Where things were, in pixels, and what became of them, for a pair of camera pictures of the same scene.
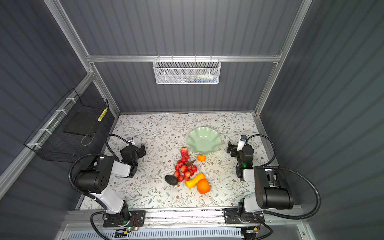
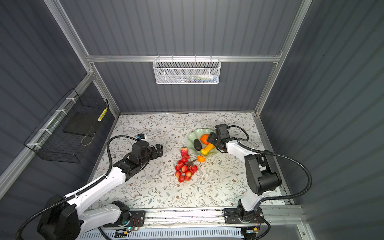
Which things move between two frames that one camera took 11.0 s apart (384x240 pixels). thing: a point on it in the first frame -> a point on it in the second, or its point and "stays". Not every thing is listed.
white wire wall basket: (186, 71) stays
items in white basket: (200, 78) stays
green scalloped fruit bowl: (204, 140) stays
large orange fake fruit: (203, 186) -> (204, 138)
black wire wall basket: (68, 132) stays
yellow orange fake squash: (193, 183) -> (208, 147)
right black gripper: (235, 149) -> (211, 138)
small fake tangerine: (201, 158) stays
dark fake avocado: (171, 179) -> (197, 144)
